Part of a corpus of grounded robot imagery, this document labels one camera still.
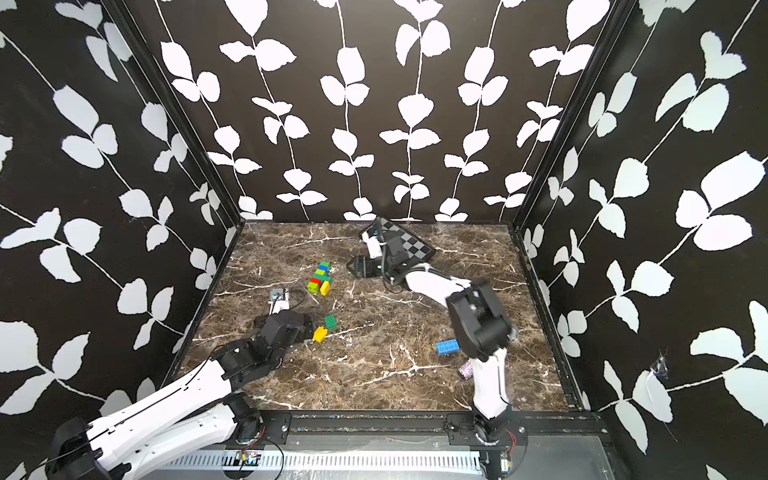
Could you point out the white slotted cable duct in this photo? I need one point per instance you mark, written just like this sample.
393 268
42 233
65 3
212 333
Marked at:
460 462

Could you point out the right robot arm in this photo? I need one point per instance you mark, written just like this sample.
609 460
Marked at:
479 321

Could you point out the blue long brick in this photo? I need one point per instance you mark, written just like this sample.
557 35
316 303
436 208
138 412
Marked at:
447 347

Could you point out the green long brick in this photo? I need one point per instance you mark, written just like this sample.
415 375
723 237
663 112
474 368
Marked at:
330 280

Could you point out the black white checkerboard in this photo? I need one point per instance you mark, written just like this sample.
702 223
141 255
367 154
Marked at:
416 248

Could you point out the black mounting rail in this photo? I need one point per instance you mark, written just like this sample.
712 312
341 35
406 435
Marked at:
512 430

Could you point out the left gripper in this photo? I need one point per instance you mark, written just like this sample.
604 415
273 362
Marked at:
304 333

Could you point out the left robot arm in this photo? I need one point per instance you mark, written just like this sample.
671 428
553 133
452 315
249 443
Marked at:
204 407

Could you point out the purple glitter microphone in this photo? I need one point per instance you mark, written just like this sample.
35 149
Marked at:
466 370

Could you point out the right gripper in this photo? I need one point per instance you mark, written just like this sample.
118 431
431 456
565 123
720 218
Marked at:
368 260

